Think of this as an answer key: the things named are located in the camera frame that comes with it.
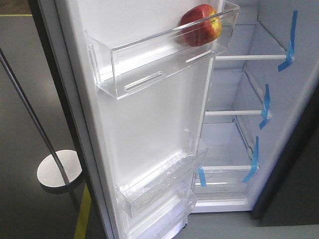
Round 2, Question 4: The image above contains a refrigerator door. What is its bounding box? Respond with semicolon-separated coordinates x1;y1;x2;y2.
27;0;241;239

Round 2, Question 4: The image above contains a red yellow apple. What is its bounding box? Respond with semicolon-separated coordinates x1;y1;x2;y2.
179;4;222;47

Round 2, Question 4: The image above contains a clear upper door bin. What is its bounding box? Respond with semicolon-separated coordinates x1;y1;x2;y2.
86;0;240;100

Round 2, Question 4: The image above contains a clear door bin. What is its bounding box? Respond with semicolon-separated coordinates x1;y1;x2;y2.
123;182;196;239
86;0;240;100
116;129;208;218

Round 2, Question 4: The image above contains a clear middle door bin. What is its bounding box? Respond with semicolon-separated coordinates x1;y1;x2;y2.
116;129;208;218

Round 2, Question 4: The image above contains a clear lower door bin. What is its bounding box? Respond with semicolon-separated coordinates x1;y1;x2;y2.
123;182;196;239

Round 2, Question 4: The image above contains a refrigerator body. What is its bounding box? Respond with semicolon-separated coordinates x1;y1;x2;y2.
194;0;319;215

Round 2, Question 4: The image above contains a metal stanchion pole with base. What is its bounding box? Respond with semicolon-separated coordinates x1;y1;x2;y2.
0;51;82;190

